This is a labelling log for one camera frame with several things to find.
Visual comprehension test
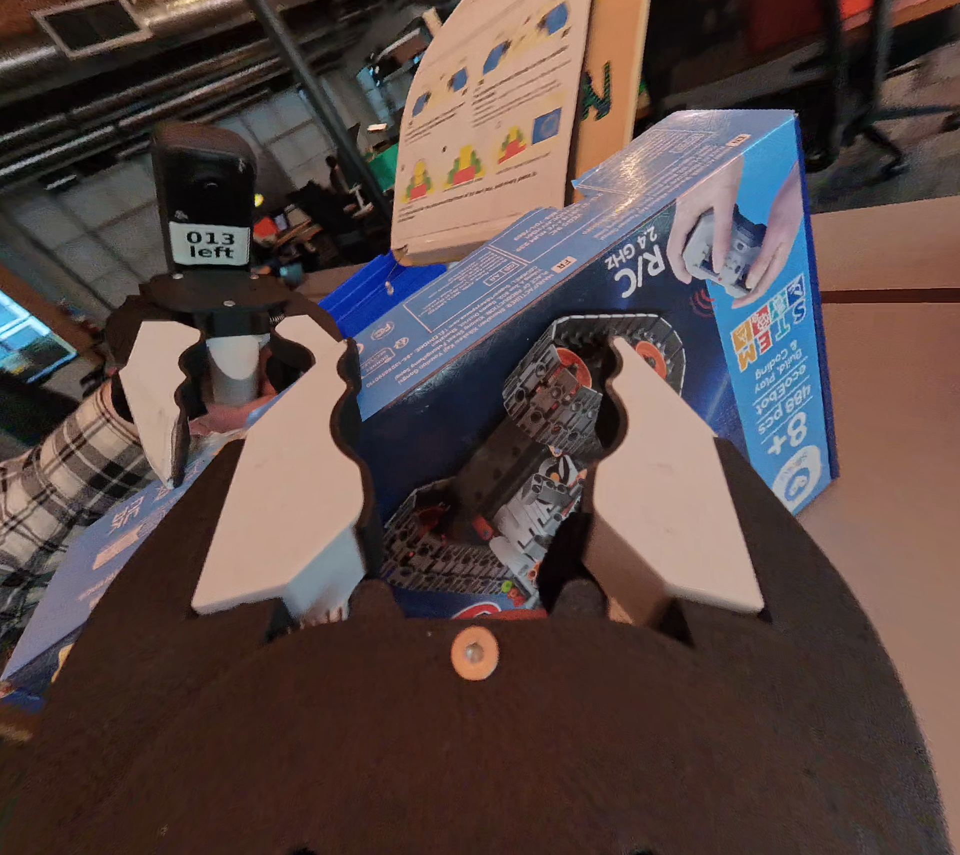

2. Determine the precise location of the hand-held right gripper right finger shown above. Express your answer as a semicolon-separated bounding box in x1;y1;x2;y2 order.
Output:
581;336;766;629

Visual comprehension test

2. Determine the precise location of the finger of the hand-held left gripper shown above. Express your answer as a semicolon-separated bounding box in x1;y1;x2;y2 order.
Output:
247;313;327;435
118;318;204;490

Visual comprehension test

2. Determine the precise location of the person's left forearm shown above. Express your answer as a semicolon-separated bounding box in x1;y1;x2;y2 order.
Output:
0;378;162;654

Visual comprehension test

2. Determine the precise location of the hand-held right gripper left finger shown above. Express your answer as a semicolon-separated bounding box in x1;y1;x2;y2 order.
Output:
191;341;378;621

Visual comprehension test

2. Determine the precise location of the computer monitor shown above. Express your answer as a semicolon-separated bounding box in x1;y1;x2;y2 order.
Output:
0;287;78;385

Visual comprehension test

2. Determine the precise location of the white ceiling vent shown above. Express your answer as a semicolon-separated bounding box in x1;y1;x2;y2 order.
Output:
32;0;153;59

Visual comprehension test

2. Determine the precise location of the person's left hand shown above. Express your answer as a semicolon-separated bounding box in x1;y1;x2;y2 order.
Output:
187;406;264;438

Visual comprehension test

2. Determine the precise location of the blue robot kit box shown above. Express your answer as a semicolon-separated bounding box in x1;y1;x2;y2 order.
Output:
0;108;841;706

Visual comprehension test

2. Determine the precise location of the black stool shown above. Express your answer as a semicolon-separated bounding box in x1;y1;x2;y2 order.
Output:
808;0;918;175

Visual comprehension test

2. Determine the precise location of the printed instruction sheet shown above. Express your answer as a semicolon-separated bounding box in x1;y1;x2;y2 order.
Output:
390;0;627;265

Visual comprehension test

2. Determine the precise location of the black metal pole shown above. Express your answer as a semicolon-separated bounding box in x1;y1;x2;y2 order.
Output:
186;0;393;215

